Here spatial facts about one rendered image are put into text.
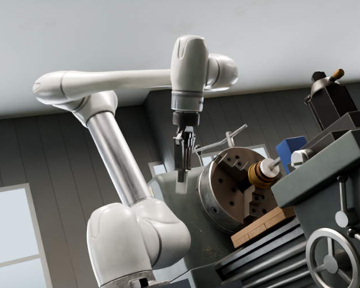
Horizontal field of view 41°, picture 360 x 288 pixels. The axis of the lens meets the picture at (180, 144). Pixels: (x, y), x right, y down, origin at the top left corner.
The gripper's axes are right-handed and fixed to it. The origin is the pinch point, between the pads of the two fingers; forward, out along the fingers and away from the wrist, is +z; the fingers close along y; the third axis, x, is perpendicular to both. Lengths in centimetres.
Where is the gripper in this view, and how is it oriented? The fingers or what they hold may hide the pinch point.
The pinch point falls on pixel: (182, 182)
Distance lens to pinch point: 139.9
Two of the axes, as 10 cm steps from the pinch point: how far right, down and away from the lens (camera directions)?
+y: 3.4, -1.0, 9.3
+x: -9.4, -1.1, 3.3
